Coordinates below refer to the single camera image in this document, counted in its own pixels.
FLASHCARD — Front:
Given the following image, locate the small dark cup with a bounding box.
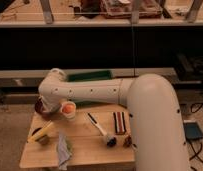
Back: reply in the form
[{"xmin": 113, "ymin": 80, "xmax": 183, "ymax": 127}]
[{"xmin": 32, "ymin": 127, "xmax": 49, "ymax": 145}]

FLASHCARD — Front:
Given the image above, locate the grey crumpled cloth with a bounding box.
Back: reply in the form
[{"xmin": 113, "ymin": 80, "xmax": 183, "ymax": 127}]
[{"xmin": 56, "ymin": 133, "xmax": 72, "ymax": 171}]

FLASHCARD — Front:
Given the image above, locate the green plastic tray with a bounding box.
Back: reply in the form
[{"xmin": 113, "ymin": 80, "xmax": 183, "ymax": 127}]
[{"xmin": 67, "ymin": 70, "xmax": 112, "ymax": 82}]

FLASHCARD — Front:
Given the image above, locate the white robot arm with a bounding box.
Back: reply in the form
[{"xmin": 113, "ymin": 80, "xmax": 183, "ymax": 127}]
[{"xmin": 38, "ymin": 68, "xmax": 191, "ymax": 171}]

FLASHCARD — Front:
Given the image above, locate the brown grape bunch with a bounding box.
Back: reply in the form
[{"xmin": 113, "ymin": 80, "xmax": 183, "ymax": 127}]
[{"xmin": 123, "ymin": 135, "xmax": 132, "ymax": 148}]

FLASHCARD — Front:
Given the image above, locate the brown box on shelf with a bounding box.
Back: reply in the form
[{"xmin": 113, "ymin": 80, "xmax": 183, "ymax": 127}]
[{"xmin": 100, "ymin": 0, "xmax": 163, "ymax": 18}]

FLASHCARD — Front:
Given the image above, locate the striped rectangular block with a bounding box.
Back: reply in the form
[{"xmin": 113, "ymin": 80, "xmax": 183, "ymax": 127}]
[{"xmin": 113, "ymin": 112, "xmax": 126, "ymax": 135}]

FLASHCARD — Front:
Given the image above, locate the orange filled cup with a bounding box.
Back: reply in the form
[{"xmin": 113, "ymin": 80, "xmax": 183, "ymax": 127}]
[{"xmin": 60, "ymin": 101, "xmax": 76, "ymax": 121}]

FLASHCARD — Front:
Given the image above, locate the black floor cable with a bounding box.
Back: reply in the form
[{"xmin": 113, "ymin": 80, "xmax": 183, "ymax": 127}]
[{"xmin": 188, "ymin": 99, "xmax": 203, "ymax": 168}]

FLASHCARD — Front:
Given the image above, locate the yellow banana toy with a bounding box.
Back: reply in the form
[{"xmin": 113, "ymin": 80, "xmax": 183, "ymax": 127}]
[{"xmin": 27, "ymin": 122, "xmax": 53, "ymax": 143}]

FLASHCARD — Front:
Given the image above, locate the wooden folding table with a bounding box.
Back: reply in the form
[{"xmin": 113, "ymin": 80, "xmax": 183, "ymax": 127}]
[{"xmin": 20, "ymin": 99, "xmax": 134, "ymax": 171}]

